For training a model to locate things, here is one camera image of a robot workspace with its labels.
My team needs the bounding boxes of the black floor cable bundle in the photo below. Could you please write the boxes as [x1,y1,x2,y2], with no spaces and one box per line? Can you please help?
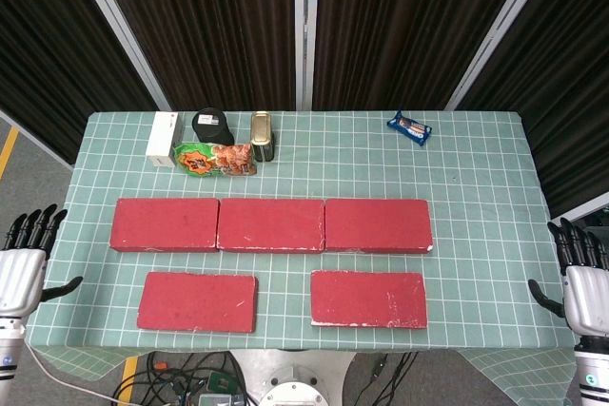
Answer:
[111,351,249,406]
[355,351,421,406]

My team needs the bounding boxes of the white partition post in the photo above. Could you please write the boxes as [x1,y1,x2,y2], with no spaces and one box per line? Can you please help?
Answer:
[292,0,321,112]
[443,0,563,112]
[65,0,173,113]

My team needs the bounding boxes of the white partition bottom rail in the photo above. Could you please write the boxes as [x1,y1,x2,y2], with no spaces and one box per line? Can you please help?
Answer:
[0,108,75,173]
[551,203,609,230]

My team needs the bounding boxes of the white floor cable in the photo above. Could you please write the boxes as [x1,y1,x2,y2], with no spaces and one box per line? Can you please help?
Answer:
[22,342,121,406]

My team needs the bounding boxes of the gold-lidded dark tin can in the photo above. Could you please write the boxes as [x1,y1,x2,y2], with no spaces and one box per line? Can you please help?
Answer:
[249,111,276,164]

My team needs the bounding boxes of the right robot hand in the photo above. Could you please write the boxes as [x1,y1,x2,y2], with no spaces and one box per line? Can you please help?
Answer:
[527,218,609,336]

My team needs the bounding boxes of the white cardboard box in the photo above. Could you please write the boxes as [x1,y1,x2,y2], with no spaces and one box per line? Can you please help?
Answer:
[145,111,185,169]

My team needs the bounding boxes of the dark brown partition panel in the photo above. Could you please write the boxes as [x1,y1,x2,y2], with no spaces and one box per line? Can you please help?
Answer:
[89,0,299,113]
[455,0,609,220]
[312,0,540,112]
[0,0,161,165]

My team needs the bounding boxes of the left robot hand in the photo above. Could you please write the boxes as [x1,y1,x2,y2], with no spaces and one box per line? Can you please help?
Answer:
[0,203,84,319]

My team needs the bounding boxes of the green checkered tablecloth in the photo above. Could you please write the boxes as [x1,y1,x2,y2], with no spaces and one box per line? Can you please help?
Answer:
[26,110,589,396]

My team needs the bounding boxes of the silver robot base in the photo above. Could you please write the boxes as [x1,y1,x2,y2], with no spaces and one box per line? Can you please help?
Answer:
[230,348,363,406]

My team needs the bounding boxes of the black cylindrical canister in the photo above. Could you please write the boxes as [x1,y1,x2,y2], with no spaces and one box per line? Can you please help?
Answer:
[191,107,236,146]

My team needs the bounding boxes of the green circuit board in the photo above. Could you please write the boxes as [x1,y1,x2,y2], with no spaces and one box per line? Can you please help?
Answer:
[207,374,235,394]

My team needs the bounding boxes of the green orange snack bag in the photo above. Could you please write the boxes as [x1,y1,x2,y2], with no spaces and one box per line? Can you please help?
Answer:
[171,141,259,179]

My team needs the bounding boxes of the red foam brick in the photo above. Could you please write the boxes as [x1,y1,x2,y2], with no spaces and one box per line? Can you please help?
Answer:
[309,269,429,330]
[324,199,435,256]
[136,271,259,335]
[108,197,221,254]
[216,197,327,254]

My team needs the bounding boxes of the blue cookie packet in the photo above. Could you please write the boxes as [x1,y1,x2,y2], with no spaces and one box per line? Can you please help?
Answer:
[385,109,433,146]

